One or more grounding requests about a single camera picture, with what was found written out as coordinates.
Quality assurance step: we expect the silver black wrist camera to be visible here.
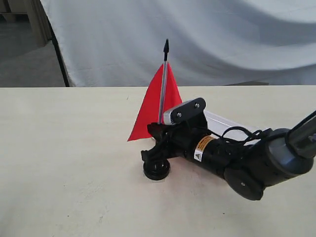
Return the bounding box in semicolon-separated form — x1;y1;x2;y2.
163;97;206;125

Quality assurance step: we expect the red flag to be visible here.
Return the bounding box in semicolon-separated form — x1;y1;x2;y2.
128;39;182;141

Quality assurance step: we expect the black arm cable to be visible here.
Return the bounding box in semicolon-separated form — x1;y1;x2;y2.
207;126;272;149

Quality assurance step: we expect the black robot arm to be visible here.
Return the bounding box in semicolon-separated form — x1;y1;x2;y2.
141;113;316;200

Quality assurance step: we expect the black round flag base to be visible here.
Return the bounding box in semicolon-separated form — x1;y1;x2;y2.
143;159;170;181

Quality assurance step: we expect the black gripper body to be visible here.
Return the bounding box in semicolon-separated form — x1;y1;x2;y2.
154;125;210;164

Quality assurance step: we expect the beige cabinet in background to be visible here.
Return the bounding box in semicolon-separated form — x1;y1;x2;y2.
0;0;52;47

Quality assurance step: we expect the white backdrop cloth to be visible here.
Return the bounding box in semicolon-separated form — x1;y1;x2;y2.
42;0;316;86

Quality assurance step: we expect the black backdrop stand pole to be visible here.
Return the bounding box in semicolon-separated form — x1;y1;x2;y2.
48;24;71;87

